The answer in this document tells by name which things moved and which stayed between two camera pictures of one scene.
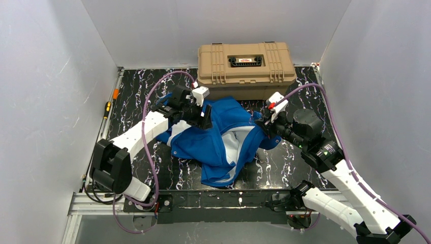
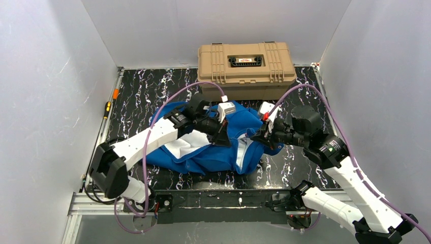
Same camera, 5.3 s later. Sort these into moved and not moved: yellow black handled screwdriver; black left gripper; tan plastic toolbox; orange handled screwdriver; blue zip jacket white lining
Moved: blue zip jacket white lining; black left gripper
Not moved: tan plastic toolbox; orange handled screwdriver; yellow black handled screwdriver
